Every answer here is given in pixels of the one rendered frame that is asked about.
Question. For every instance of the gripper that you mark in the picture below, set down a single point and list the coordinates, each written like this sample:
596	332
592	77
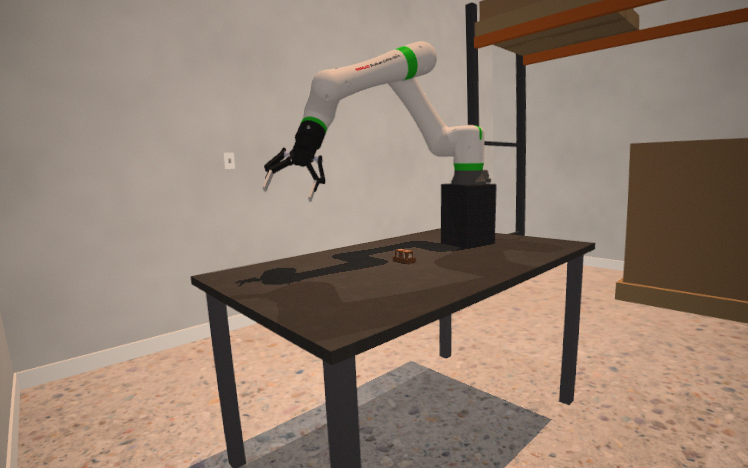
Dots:
302	154

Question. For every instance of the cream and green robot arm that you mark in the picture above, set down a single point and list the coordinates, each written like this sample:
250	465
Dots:
394	68

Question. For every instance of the orange rectangular tray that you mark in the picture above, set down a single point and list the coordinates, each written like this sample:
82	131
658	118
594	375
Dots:
405	261

